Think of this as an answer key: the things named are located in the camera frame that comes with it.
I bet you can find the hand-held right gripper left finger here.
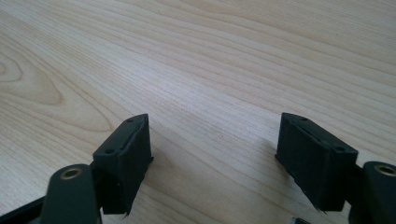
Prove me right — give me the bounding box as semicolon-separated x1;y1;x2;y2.
92;113;155;217

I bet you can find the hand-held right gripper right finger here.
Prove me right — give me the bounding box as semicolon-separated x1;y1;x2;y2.
275;112;360;213

